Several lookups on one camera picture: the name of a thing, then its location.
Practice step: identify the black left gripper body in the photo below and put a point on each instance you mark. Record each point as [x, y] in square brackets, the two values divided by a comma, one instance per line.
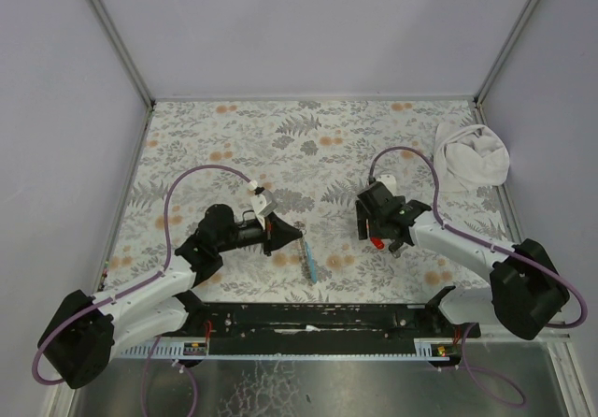
[269, 236]

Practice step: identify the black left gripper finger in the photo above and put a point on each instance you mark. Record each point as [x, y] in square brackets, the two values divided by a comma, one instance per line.
[278, 242]
[281, 231]

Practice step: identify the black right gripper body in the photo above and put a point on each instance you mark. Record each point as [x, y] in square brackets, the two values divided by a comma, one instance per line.
[369, 208]

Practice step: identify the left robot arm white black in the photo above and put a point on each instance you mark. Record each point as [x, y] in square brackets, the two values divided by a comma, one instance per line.
[87, 331]

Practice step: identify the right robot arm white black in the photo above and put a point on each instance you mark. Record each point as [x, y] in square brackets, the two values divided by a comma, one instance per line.
[517, 296]

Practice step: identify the key with red tag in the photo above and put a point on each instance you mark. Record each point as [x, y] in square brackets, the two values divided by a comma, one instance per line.
[377, 242]

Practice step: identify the floral patterned table mat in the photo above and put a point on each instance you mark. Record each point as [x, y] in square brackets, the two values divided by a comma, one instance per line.
[314, 157]

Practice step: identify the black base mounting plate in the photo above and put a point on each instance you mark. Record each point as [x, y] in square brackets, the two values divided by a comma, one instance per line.
[412, 321]

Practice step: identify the crumpled white cloth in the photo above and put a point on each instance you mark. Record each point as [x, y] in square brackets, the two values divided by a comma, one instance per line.
[469, 157]

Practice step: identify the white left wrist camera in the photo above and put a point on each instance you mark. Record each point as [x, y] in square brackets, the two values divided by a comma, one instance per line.
[263, 202]

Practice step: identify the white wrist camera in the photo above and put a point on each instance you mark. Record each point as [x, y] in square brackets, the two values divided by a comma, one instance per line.
[263, 202]
[389, 181]

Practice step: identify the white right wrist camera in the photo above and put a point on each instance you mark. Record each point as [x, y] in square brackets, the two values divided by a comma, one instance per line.
[389, 181]

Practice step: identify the white slotted cable duct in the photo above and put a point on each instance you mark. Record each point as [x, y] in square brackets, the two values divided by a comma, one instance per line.
[409, 350]

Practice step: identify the aluminium frame left post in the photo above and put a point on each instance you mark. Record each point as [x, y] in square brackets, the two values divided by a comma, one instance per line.
[124, 57]

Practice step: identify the aluminium frame post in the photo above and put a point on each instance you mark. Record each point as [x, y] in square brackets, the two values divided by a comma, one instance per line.
[124, 57]
[509, 44]

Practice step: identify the aluminium frame right post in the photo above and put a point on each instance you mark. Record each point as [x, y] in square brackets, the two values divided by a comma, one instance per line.
[509, 44]

